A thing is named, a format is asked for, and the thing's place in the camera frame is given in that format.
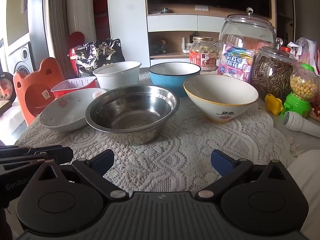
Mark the blue enamel bowl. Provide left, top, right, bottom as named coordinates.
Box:
left=149, top=62, right=202, bottom=98

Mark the red chair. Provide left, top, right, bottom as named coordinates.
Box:
left=67, top=32, right=85, bottom=75

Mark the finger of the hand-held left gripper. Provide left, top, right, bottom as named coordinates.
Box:
left=0, top=145, right=74, bottom=165
left=0, top=155, right=52, bottom=172

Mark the red-labelled peanut jar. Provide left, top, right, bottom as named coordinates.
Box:
left=189, top=37, right=217, bottom=74

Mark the glass jar of sunflower seeds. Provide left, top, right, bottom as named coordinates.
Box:
left=251, top=38, right=299, bottom=102

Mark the white microphone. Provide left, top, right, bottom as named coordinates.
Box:
left=282, top=111, right=320, bottom=138

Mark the white router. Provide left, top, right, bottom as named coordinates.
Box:
left=181, top=37, right=192, bottom=53

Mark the pink plastic bag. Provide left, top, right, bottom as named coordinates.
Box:
left=295, top=37, right=319, bottom=75

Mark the white plastic bowl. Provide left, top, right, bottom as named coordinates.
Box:
left=92, top=61, right=142, bottom=92

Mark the orange bear-shaped chair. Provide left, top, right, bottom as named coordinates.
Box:
left=13, top=57, right=67, bottom=127

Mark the green toy tractor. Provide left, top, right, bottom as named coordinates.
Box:
left=152, top=39, right=168, bottom=55

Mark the large glass jar with lid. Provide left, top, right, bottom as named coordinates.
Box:
left=218, top=7, right=277, bottom=80

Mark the green candy dispenser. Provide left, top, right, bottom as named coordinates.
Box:
left=280, top=63, right=320, bottom=119

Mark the stainless steel bowl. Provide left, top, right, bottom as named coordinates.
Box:
left=85, top=85, right=181, bottom=145

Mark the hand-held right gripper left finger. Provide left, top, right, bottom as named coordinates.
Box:
left=32, top=149, right=127, bottom=200

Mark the white lace tablecloth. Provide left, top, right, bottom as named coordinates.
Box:
left=15, top=67, right=300, bottom=193

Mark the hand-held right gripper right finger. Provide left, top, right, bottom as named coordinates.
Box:
left=196, top=149, right=292, bottom=200

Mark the white television cabinet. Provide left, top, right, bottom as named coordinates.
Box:
left=146, top=5, right=275, bottom=60

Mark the red cabinet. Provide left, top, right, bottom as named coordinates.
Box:
left=92, top=0, right=110, bottom=40

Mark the black snack bag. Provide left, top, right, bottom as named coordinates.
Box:
left=75, top=39, right=125, bottom=78

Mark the pink marshmallow bag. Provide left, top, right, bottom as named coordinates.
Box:
left=217, top=45, right=255, bottom=83

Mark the red plastic tray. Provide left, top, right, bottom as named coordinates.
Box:
left=50, top=77, right=97, bottom=100

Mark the yellow toy duck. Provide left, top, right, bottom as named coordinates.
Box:
left=264, top=94, right=284, bottom=117

